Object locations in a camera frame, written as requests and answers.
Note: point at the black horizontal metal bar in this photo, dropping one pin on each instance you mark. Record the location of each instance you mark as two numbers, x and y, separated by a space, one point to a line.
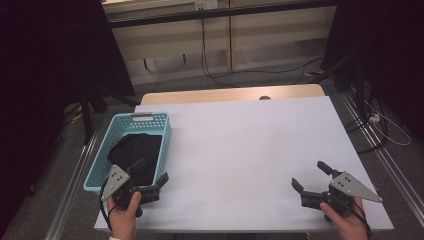
216 13

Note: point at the white wall socket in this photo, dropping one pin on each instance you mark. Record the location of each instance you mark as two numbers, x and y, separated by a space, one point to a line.
206 4

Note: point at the wide black curtain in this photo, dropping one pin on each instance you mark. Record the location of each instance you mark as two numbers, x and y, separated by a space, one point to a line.
50 66

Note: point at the white table cover sheet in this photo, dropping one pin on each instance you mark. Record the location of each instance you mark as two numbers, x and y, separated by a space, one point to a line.
250 150

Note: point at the black stand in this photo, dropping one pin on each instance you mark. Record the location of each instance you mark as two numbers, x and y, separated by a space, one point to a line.
359 93
87 123

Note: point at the metal floor rail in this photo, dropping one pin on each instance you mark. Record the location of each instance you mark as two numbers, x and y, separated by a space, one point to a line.
400 186
66 206

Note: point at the beige wooden cabinet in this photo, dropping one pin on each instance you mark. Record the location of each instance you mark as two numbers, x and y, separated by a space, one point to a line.
273 30

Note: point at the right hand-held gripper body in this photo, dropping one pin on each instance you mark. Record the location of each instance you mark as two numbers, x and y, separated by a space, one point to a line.
346 186

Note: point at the black pants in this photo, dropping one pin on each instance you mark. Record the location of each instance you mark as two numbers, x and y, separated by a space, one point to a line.
140 150

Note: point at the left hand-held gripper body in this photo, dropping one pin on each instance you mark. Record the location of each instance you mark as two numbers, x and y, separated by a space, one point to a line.
116 178

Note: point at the narrow black curtain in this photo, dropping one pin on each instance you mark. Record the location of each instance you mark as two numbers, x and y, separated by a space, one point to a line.
393 50

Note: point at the person's right hand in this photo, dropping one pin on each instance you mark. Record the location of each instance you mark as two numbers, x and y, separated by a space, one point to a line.
350 228

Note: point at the light blue plastic basket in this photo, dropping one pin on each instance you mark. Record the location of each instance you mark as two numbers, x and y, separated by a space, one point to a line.
100 163

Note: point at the person's left hand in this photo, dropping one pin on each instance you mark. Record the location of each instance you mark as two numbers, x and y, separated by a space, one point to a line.
121 223

